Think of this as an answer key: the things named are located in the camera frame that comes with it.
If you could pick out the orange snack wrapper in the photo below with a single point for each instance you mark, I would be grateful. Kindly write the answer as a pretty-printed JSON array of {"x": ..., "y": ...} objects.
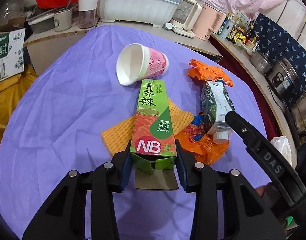
[
  {"x": 191, "y": 133},
  {"x": 205, "y": 72}
]

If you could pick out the navy patterned cloth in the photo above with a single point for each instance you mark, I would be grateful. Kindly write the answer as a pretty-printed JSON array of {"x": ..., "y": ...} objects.
[{"x": 277, "y": 43}]

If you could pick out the silver rice cooker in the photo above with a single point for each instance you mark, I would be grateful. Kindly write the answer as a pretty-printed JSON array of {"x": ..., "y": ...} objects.
[{"x": 282, "y": 77}]

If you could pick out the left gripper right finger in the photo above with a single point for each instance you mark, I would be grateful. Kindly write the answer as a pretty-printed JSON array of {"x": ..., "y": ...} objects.
[{"x": 246, "y": 215}]

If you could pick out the white mug with utensils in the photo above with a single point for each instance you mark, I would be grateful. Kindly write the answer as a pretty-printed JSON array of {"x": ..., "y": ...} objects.
[{"x": 62, "y": 19}]

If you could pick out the green white milk carton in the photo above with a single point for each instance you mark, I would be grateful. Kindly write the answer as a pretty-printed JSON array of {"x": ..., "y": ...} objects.
[{"x": 215, "y": 104}]

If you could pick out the green wasabi box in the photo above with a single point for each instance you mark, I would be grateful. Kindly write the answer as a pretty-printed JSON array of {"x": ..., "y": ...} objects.
[{"x": 158, "y": 150}]

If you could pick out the pink electric kettle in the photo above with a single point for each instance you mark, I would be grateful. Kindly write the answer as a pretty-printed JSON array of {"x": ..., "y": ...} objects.
[{"x": 209, "y": 21}]

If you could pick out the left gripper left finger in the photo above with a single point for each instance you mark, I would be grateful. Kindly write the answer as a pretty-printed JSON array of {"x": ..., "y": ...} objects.
[{"x": 62, "y": 215}]

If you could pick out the white blender cup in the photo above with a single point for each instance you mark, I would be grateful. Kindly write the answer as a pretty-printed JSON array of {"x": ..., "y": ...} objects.
[{"x": 87, "y": 13}]

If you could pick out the white thermos bottle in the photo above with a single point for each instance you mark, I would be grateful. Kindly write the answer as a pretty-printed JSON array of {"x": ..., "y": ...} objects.
[{"x": 227, "y": 28}]

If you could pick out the yellow cloth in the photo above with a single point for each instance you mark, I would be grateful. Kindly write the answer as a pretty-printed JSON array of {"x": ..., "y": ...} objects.
[{"x": 12, "y": 89}]

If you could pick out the purple tablecloth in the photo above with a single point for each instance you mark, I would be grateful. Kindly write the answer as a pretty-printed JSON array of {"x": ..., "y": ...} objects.
[{"x": 56, "y": 127}]

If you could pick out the person's right hand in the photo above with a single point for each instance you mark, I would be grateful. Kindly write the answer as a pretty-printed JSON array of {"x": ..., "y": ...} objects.
[{"x": 264, "y": 192}]

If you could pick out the glass electric kettle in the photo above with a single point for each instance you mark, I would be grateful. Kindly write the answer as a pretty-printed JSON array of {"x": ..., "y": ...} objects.
[{"x": 184, "y": 18}]

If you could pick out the orange foam net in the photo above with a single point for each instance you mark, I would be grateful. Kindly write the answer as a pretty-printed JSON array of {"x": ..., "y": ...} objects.
[{"x": 117, "y": 137}]

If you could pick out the white lined trash bin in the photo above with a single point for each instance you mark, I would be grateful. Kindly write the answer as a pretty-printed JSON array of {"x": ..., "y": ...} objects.
[{"x": 282, "y": 145}]

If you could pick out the white dish rack with lid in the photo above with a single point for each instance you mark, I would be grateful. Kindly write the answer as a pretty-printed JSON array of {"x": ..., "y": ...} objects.
[{"x": 154, "y": 12}]

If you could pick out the pink white paper cup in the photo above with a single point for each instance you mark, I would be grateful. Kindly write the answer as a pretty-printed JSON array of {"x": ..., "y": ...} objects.
[{"x": 136, "y": 62}]

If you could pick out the large steel steamer pot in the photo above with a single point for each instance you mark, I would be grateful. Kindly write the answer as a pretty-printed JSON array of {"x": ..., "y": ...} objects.
[{"x": 298, "y": 112}]

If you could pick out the small steel pot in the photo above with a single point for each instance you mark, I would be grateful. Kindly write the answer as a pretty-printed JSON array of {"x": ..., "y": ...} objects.
[{"x": 260, "y": 62}]

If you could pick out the milk cardboard box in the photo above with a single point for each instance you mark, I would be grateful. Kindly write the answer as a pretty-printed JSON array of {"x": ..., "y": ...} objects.
[{"x": 11, "y": 53}]

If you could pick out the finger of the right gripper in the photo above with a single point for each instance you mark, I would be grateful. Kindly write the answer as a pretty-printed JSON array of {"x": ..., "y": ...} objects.
[{"x": 260, "y": 149}]

